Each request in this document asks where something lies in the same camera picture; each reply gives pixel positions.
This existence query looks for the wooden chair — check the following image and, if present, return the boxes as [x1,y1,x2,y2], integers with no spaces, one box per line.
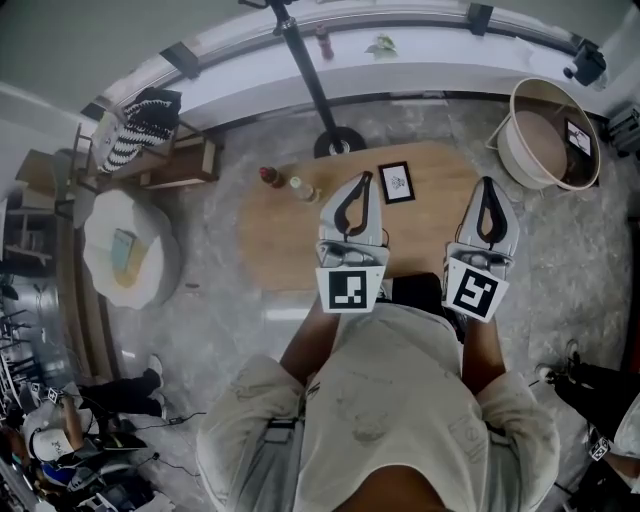
[69,87,224,190]

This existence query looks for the grey equipment case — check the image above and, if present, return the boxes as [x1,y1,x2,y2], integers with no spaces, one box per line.
[607,104,640,159]

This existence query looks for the person's right forearm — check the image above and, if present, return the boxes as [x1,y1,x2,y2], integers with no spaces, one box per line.
[459,312,506,396]

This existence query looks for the small green plant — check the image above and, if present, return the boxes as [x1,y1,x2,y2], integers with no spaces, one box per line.
[363,33,400,62]

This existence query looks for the small black-framed picture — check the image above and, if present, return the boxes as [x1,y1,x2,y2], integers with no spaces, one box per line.
[563,117,594,157]

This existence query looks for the person's white t-shirt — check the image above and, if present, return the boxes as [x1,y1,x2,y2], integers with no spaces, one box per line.
[196,302,561,512]

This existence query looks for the black floor lamp stand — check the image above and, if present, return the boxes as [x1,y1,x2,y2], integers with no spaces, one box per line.
[237,0,366,159]

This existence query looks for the white round armchair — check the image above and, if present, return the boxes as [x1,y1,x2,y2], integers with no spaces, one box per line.
[82,188,182,310]

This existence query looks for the person's left forearm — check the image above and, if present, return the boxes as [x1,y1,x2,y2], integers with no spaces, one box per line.
[278,299,346,386]

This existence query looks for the black framed picture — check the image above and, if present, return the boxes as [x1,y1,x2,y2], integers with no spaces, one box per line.
[377,160,417,205]

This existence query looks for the teal book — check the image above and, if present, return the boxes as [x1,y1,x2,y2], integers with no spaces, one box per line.
[110,228,139,274]

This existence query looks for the wooden coffee table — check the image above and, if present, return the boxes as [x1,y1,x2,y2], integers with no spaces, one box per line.
[235,139,481,293]

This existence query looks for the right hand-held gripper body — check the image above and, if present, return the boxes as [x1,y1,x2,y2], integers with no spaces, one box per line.
[440,241,517,322]

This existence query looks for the black camera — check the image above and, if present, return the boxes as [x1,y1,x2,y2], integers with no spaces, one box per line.
[563,42,608,89]

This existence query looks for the clear water bottle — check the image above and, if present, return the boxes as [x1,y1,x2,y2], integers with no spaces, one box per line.
[288,175,321,204]

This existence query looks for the round white side table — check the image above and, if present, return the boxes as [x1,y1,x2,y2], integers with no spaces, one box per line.
[485,77,601,193]

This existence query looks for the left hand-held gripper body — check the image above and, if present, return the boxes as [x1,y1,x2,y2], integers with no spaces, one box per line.
[314,241,391,315]

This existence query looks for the person's black trouser leg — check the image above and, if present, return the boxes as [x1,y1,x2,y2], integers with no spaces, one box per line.
[389,272,449,321]

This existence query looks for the black and white striped cushion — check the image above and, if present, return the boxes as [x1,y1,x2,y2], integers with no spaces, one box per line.
[94,87,182,174]

